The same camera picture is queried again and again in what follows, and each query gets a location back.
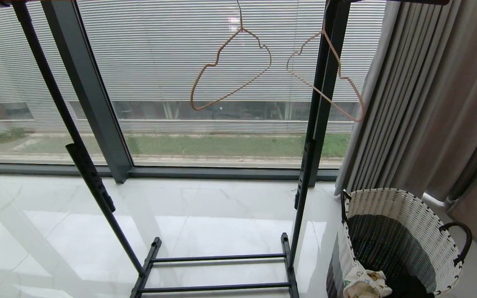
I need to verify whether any pink clothes hanger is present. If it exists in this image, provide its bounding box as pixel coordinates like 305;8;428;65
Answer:
190;0;272;111
286;21;366;123

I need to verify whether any cream printed garment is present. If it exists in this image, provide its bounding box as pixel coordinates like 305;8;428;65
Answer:
337;226;393;298

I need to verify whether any black clothes rack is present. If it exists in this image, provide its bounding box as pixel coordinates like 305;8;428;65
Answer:
0;0;450;298

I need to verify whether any white laundry basket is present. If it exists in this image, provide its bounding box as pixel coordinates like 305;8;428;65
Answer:
326;188;473;298

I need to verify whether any window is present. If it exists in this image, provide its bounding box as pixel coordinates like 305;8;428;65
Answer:
0;0;388;185

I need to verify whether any beige curtain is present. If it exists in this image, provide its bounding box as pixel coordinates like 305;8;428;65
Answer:
335;0;477;214

